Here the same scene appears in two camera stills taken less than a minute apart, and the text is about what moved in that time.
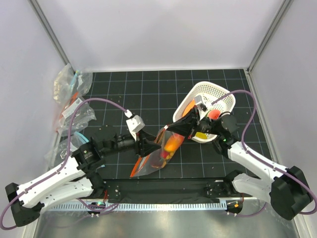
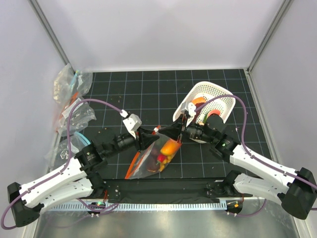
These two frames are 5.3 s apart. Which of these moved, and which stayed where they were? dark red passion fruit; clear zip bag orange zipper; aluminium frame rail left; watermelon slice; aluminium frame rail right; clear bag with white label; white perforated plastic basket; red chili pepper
Moved: dark red passion fruit; red chili pepper; clear zip bag orange zipper
Stayed: watermelon slice; clear bag with white label; aluminium frame rail left; white perforated plastic basket; aluminium frame rail right
